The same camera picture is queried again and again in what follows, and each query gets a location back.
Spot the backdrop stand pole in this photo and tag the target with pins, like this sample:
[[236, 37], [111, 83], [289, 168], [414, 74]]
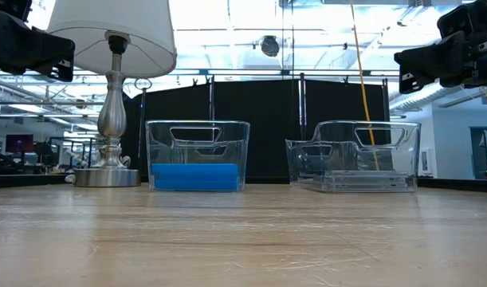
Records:
[[212, 99], [142, 119], [385, 103], [303, 99]]

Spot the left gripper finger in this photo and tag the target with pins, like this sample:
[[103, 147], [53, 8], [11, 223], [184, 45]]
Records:
[[32, 48], [64, 73]]

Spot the metal frame crossbar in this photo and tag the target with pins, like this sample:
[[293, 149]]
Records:
[[227, 73]]

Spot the clear plastic bin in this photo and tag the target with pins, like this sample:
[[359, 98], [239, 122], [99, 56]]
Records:
[[366, 159], [197, 151]]

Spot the white shade silver table lamp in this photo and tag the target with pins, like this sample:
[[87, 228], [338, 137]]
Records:
[[111, 24]]

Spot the black metal rack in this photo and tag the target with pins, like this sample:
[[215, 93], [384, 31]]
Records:
[[73, 139]]

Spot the dark red monitor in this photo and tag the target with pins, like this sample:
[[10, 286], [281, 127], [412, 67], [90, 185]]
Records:
[[19, 142]]

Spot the blue jewel case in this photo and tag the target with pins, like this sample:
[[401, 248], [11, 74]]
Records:
[[195, 176], [195, 167], [195, 186]]

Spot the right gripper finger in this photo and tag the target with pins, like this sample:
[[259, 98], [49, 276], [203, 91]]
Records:
[[434, 60], [416, 83]]

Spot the black backdrop curtain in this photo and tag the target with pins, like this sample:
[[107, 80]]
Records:
[[267, 119]]

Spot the white wall box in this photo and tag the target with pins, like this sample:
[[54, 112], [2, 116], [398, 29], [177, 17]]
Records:
[[426, 159]]

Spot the clear jewel case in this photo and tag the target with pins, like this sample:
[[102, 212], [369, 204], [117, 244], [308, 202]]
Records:
[[366, 174], [366, 188], [366, 181]]

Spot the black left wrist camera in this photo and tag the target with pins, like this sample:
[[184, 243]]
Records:
[[8, 8]]

